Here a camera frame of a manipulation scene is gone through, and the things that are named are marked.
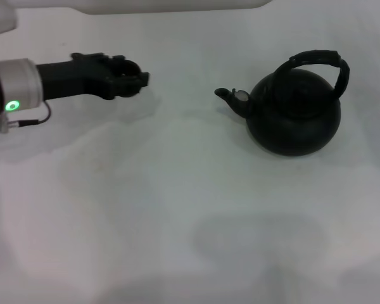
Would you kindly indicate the black round teapot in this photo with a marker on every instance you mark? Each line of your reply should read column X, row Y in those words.
column 294, row 126

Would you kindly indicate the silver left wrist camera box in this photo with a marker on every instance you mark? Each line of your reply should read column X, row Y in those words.
column 0, row 16

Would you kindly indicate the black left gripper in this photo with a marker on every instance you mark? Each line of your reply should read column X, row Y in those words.
column 73, row 79

